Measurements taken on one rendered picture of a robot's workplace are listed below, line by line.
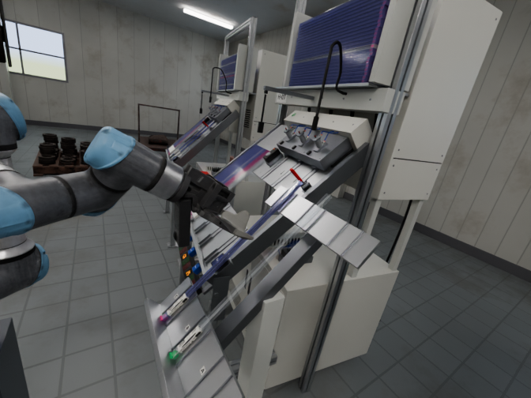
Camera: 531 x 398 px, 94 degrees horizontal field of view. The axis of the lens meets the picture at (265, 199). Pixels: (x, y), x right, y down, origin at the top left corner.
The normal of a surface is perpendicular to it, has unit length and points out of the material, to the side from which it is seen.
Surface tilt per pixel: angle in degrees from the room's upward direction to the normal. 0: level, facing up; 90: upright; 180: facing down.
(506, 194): 90
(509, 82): 90
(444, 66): 90
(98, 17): 90
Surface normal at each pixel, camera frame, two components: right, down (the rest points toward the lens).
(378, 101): -0.90, 0.00
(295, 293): 0.40, 0.36
